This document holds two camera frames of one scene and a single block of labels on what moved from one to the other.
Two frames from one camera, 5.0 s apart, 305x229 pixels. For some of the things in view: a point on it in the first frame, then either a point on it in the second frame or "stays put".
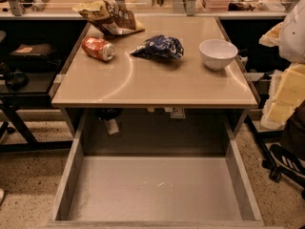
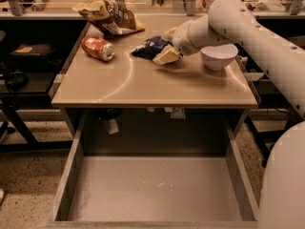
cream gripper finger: [272, 38] → [166, 55]
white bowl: [217, 54] stays put
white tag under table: [112, 127] stays put
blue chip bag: [160, 47] stays put
